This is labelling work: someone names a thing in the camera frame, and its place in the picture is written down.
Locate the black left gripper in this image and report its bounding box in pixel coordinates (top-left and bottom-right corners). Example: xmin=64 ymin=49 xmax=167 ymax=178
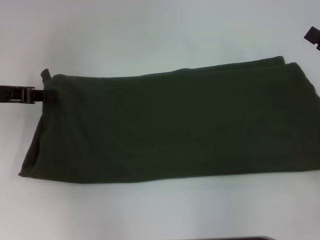
xmin=0 ymin=84 xmax=59 ymax=105

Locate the dark green FREE t-shirt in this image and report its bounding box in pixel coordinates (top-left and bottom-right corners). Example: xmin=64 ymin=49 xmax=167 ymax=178
xmin=17 ymin=55 xmax=320 ymax=187

